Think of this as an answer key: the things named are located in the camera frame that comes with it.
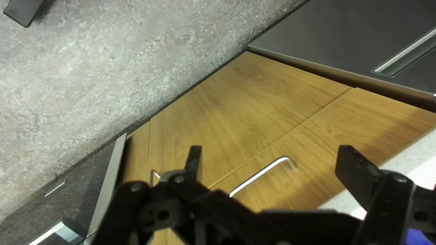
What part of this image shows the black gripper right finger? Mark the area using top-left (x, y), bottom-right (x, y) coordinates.
top-left (335, 145), bottom-right (436, 245)

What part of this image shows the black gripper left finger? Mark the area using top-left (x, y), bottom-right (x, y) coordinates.
top-left (93, 145), bottom-right (247, 245)

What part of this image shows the wooden drawer with metal handle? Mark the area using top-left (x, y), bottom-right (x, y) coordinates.
top-left (209, 88), bottom-right (436, 216)

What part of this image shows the dark grey appliance panel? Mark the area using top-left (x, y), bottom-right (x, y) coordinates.
top-left (0, 133), bottom-right (128, 245)

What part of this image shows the wooden cabinet door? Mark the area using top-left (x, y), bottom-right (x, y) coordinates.
top-left (119, 51), bottom-right (352, 245)

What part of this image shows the stainless steel dishwasher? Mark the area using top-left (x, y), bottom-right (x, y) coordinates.
top-left (248, 0), bottom-right (436, 114)

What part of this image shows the dark metal stand foot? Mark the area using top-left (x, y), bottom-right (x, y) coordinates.
top-left (2, 0), bottom-right (47, 29)

